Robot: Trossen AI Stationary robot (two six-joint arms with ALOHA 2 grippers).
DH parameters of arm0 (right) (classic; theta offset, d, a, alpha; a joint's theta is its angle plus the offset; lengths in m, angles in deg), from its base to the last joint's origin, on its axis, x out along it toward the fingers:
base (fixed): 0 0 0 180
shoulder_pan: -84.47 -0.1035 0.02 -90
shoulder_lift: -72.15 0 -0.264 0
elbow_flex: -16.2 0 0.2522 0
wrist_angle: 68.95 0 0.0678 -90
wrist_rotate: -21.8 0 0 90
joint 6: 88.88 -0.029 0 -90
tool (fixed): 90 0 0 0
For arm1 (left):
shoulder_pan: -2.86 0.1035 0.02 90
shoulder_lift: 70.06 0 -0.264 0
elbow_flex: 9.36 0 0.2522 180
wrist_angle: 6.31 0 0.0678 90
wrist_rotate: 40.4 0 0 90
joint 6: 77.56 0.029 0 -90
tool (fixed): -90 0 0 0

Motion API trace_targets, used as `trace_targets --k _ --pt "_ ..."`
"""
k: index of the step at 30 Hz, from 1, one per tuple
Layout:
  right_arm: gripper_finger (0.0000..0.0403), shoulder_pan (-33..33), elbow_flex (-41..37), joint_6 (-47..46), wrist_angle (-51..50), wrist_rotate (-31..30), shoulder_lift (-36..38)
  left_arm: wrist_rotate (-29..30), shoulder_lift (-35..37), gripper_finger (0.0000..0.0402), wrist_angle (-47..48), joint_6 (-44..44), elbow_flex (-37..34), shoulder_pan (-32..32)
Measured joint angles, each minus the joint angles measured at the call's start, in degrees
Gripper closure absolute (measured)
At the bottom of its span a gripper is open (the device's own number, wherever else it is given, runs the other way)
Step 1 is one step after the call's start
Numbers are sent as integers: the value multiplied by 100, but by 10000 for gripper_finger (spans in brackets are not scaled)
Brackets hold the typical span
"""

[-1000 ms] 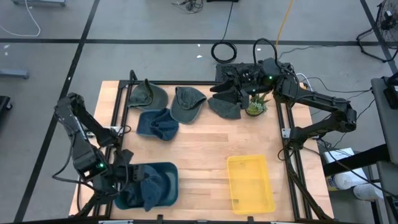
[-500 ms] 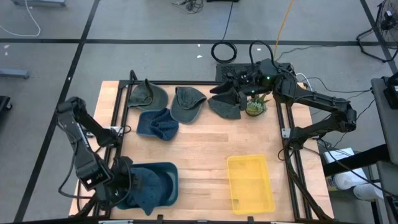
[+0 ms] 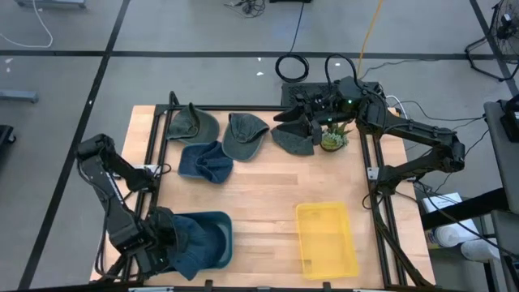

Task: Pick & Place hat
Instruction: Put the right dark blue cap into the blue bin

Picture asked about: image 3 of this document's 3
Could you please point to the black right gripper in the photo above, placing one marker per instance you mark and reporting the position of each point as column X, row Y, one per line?
column 318, row 107

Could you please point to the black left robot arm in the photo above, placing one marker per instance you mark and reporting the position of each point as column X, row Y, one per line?
column 109, row 198

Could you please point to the black perforated control box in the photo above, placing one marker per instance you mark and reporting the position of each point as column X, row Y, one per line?
column 292, row 89

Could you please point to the white paper roll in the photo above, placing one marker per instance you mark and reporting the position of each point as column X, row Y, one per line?
column 480, row 250
column 458, row 235

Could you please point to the teal plastic bin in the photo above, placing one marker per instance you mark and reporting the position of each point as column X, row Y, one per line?
column 229, row 243

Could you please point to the black floor fan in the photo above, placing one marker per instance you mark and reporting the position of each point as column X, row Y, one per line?
column 504, row 20

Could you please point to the dark green cap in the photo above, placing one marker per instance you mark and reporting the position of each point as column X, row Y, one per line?
column 194, row 125

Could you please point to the black aluminium table frame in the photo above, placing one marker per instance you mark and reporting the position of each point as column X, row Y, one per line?
column 259, row 108

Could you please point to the grey stand foot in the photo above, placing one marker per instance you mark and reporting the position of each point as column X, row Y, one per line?
column 18, row 96

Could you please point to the white box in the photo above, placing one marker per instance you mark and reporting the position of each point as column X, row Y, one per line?
column 442, row 203

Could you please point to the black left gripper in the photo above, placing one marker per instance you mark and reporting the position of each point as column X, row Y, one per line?
column 162, row 227

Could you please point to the grey cart base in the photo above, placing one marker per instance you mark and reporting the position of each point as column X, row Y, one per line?
column 48, row 3

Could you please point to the black desk device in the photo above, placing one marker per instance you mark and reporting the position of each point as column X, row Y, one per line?
column 511, row 121

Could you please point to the potted succulent plant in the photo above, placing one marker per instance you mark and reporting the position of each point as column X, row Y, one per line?
column 332, row 140

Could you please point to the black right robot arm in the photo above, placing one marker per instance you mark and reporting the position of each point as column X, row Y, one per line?
column 417, row 134

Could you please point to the grey-green cap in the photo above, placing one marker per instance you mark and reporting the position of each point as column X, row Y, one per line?
column 243, row 138

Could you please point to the yellow translucent plastic bin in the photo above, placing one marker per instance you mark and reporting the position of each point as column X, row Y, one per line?
column 324, row 243

